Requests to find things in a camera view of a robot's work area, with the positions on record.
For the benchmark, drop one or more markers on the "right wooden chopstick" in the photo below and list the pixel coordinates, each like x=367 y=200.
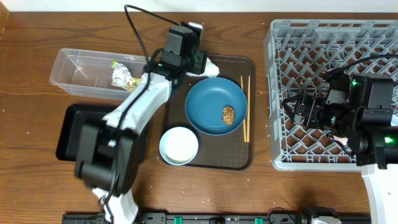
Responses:
x=249 y=110

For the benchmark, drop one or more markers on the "wooden chopstick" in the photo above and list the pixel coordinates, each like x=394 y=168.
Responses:
x=249 y=110
x=244 y=121

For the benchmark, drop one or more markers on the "foil wrapper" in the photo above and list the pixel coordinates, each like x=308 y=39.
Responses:
x=122 y=77

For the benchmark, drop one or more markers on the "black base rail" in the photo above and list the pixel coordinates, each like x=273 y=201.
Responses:
x=161 y=218

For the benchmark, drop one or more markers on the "left wooden chopstick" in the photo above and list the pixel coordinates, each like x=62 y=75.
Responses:
x=244 y=121

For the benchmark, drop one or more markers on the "brown serving tray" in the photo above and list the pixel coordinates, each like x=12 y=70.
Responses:
x=228 y=151

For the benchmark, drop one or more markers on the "brown mushroom piece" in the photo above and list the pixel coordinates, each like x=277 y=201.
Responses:
x=228 y=115

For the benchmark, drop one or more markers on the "light blue rice bowl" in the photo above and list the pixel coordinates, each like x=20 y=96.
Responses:
x=178 y=146

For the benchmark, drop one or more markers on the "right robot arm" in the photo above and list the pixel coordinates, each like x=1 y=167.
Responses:
x=358 y=108

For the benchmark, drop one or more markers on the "black tray bin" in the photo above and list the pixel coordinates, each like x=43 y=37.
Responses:
x=77 y=116

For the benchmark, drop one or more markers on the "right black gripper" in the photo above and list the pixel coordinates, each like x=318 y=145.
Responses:
x=301 y=111

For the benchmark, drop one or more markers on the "clear plastic bin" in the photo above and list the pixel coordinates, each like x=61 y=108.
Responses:
x=89 y=73

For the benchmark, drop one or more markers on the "grey dishwasher rack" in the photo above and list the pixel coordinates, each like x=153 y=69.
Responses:
x=297 y=53

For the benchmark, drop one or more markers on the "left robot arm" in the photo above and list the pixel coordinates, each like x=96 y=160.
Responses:
x=112 y=184

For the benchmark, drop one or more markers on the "dark blue plate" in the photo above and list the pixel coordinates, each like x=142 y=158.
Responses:
x=206 y=101

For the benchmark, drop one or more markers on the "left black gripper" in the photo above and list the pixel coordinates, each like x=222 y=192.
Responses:
x=198 y=62

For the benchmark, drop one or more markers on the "white napkin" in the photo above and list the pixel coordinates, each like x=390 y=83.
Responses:
x=211 y=70

